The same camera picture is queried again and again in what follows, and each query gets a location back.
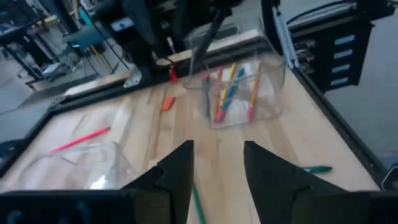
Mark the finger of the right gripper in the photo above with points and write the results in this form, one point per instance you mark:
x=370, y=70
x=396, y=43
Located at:
x=211, y=37

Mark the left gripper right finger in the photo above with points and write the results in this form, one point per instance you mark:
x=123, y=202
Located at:
x=273, y=186

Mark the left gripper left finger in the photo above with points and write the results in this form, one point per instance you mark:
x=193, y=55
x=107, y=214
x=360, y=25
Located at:
x=174, y=186

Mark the green pencil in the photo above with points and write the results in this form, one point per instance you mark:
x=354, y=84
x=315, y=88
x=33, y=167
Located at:
x=199, y=205

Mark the green pen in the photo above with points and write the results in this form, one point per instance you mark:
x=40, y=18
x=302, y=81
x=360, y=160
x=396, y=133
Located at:
x=317, y=169

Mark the yellow pencil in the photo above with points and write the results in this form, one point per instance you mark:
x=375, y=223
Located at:
x=229, y=81

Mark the orange pencil with pink eraser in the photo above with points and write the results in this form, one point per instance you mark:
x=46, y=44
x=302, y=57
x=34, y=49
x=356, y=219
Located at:
x=217, y=93
x=253, y=96

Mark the grey pencil with pink eraser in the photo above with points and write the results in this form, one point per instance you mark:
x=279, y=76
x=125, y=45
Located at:
x=207, y=96

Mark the blue pencil with pink eraser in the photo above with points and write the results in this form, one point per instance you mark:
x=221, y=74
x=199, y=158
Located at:
x=221, y=115

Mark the orange eraser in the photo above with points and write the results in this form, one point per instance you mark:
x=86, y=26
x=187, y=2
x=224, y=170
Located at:
x=168, y=103

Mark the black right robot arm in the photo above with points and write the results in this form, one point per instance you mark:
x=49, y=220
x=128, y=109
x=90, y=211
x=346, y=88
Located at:
x=140, y=53

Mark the red tag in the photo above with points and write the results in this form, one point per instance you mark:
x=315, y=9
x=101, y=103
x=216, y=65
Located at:
x=173, y=74

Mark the clear plastic bin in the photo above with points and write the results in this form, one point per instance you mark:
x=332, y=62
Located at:
x=270, y=93
x=93, y=174

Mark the black drawer cabinet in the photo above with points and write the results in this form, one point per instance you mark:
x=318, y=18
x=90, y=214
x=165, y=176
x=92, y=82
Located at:
x=314, y=62

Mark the white frame strip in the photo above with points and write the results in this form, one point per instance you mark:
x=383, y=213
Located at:
x=283, y=37

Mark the silver corner bracket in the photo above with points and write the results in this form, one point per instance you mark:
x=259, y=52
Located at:
x=133, y=77

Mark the black aluminium rig frame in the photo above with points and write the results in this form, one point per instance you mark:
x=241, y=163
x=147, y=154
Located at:
x=102, y=93

